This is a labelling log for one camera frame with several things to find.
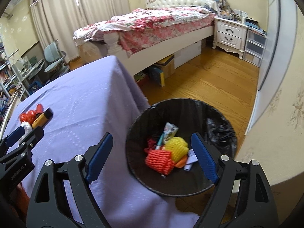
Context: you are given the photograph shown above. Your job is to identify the beige curtains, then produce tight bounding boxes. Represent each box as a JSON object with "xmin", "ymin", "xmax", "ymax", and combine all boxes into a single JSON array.
[{"xmin": 30, "ymin": 0, "xmax": 130, "ymax": 61}]

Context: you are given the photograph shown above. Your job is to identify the blue bin under desk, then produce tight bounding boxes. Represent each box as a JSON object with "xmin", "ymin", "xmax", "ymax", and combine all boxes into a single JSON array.
[{"xmin": 28, "ymin": 81, "xmax": 44, "ymax": 95}]

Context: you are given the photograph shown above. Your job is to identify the purple tablecloth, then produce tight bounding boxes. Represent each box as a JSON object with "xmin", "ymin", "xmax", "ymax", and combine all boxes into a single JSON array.
[{"xmin": 5, "ymin": 56, "xmax": 198, "ymax": 227}]

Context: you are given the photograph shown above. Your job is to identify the black trash bin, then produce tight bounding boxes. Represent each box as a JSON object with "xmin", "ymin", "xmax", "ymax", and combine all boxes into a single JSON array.
[{"xmin": 126, "ymin": 98, "xmax": 237, "ymax": 197}]

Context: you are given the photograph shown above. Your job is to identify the cardboard box under bed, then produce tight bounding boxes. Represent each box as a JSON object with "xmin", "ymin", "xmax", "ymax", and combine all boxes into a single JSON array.
[{"xmin": 154, "ymin": 54, "xmax": 175, "ymax": 79}]

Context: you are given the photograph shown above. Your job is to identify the white desk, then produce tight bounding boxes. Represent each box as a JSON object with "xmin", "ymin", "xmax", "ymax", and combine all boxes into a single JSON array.
[{"xmin": 12, "ymin": 59, "xmax": 45, "ymax": 88}]

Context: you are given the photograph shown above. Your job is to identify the bookshelf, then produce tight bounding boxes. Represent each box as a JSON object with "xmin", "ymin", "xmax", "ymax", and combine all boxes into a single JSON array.
[{"xmin": 1, "ymin": 35, "xmax": 29, "ymax": 125}]

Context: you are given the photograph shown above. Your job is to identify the white round wad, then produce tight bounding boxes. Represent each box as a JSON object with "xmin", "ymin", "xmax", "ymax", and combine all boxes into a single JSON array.
[{"xmin": 21, "ymin": 121, "xmax": 32, "ymax": 138}]

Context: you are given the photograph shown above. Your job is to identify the red thread spool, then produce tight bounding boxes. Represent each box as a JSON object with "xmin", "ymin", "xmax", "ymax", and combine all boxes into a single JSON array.
[{"xmin": 36, "ymin": 104, "xmax": 44, "ymax": 118}]

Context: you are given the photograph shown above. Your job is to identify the printed snack wrapper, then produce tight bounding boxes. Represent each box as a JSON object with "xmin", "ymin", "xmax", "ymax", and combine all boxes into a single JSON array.
[{"xmin": 163, "ymin": 123, "xmax": 179, "ymax": 144}]

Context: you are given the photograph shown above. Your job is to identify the white sliding wardrobe door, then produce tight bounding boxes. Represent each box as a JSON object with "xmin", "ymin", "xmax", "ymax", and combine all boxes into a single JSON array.
[{"xmin": 245, "ymin": 0, "xmax": 297, "ymax": 133}]

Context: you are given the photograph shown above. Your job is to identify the pink floral quilt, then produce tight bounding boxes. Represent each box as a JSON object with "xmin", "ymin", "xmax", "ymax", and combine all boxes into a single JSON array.
[{"xmin": 73, "ymin": 6, "xmax": 216, "ymax": 56}]

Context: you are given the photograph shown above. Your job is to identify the dark red ribbon bundle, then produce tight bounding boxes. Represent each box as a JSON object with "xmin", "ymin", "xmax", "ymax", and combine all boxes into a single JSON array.
[{"xmin": 144, "ymin": 139, "xmax": 157, "ymax": 154}]

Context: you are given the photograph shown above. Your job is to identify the blue grey desk chair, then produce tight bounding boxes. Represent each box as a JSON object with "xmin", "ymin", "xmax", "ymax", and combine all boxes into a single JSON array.
[{"xmin": 44, "ymin": 41, "xmax": 70, "ymax": 76}]

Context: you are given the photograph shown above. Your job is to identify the white box under bed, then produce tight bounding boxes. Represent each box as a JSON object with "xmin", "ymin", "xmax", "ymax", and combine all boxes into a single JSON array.
[{"xmin": 174, "ymin": 41, "xmax": 201, "ymax": 69}]

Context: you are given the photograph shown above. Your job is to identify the orange foam fruit net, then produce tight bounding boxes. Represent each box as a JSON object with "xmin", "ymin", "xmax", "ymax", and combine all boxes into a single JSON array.
[{"xmin": 145, "ymin": 149, "xmax": 175, "ymax": 176}]

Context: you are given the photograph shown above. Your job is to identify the white nightstand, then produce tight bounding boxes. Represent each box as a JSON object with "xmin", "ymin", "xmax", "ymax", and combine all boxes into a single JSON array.
[{"xmin": 212, "ymin": 17, "xmax": 248, "ymax": 60}]

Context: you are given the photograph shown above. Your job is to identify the nightstand clutter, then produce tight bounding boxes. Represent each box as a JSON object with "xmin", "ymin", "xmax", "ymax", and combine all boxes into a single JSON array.
[{"xmin": 216, "ymin": 0, "xmax": 267, "ymax": 32}]

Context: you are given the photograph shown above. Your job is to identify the white tissue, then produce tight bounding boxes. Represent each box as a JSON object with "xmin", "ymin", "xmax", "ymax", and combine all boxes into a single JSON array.
[{"xmin": 184, "ymin": 149, "xmax": 198, "ymax": 171}]

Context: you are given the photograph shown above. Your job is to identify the teal white tube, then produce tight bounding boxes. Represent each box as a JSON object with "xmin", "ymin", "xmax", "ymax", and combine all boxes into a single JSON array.
[{"xmin": 155, "ymin": 133, "xmax": 164, "ymax": 150}]

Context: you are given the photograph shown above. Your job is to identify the black bin liner bag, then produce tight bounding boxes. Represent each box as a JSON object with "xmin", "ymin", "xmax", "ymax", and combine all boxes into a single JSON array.
[{"xmin": 204, "ymin": 117, "xmax": 238, "ymax": 158}]

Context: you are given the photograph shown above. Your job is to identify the yellow foam fruit net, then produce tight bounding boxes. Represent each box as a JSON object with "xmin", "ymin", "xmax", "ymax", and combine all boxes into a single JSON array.
[{"xmin": 163, "ymin": 137, "xmax": 189, "ymax": 163}]

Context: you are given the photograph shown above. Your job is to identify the red plastic bag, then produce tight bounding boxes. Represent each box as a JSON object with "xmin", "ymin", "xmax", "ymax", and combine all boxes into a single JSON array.
[{"xmin": 19, "ymin": 110, "xmax": 36, "ymax": 125}]

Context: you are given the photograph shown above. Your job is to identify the air conditioner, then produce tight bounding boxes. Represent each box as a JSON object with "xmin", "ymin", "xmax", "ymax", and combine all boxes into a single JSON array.
[{"xmin": 3, "ymin": 12, "xmax": 13, "ymax": 20}]

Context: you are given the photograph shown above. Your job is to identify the blue yellow box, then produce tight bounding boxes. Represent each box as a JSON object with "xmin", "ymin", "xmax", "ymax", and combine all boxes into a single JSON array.
[{"xmin": 144, "ymin": 66, "xmax": 165, "ymax": 87}]

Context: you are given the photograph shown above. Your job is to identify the yellow bottle black cap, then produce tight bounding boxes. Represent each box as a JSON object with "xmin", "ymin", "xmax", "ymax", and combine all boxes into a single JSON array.
[{"xmin": 31, "ymin": 108, "xmax": 53, "ymax": 129}]

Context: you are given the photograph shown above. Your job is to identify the white bed frame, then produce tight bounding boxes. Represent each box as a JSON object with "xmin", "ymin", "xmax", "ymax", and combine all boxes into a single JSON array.
[{"xmin": 77, "ymin": 26, "xmax": 214, "ymax": 76}]

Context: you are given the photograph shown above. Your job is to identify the clear plastic drawer unit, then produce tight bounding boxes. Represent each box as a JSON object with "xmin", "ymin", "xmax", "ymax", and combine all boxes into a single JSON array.
[{"xmin": 243, "ymin": 27, "xmax": 267, "ymax": 67}]

